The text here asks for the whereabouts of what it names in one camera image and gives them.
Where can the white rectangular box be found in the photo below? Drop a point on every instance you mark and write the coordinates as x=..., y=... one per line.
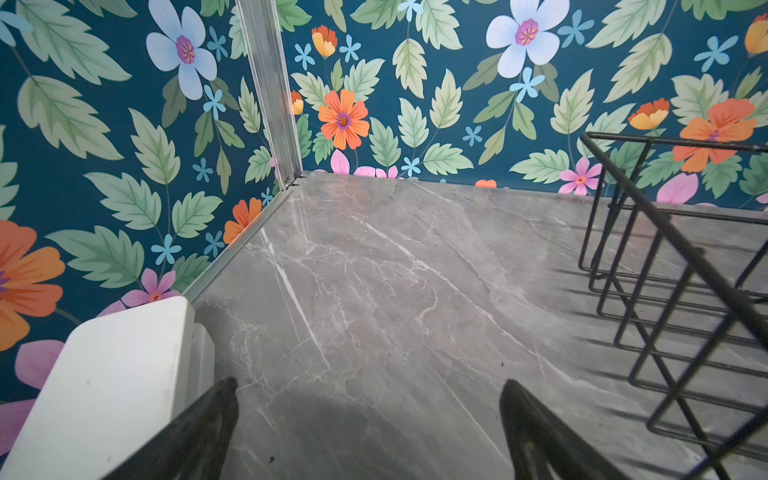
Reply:
x=115, y=383

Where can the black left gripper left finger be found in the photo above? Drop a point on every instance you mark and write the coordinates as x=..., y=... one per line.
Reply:
x=192, y=446

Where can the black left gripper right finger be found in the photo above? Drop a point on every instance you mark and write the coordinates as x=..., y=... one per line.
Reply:
x=542, y=446

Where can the black wire dish rack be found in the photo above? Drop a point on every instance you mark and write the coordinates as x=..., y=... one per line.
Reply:
x=686, y=284

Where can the aluminium frame post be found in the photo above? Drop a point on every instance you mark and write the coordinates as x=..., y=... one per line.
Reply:
x=260, y=24

